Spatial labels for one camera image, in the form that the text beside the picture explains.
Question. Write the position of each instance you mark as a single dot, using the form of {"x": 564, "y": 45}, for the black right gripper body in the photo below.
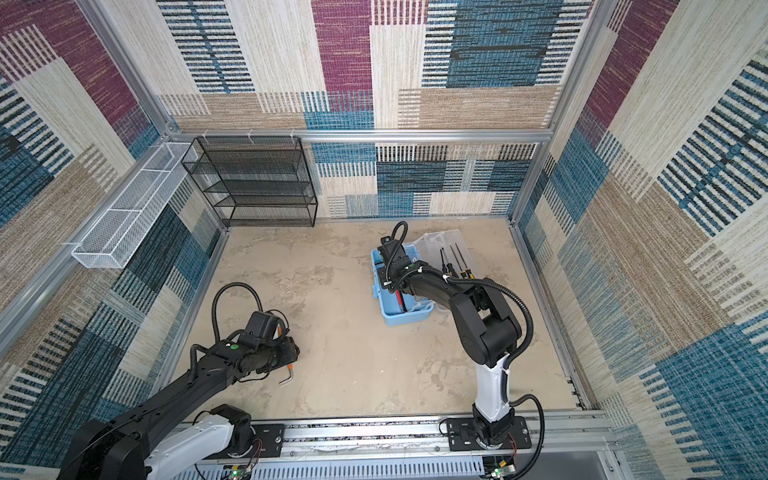
{"x": 386, "y": 277}

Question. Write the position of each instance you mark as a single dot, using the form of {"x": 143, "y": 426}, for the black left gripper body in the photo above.
{"x": 279, "y": 352}

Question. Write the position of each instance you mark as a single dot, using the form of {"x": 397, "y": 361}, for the orange hex key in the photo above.
{"x": 290, "y": 375}

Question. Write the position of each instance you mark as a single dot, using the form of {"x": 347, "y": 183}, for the light blue plastic toolbox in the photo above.
{"x": 424, "y": 287}

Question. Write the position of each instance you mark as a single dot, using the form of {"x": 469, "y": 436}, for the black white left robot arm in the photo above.
{"x": 145, "y": 441}

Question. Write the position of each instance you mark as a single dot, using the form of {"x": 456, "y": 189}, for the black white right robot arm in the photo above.
{"x": 493, "y": 324}

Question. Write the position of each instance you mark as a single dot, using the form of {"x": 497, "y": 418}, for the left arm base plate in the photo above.
{"x": 266, "y": 442}

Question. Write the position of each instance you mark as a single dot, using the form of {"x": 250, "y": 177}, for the black wire mesh shelf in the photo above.
{"x": 262, "y": 181}

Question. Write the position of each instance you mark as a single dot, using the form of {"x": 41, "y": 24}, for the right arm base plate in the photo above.
{"x": 469, "y": 434}

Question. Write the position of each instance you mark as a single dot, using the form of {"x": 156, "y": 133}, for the white wire mesh basket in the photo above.
{"x": 116, "y": 236}

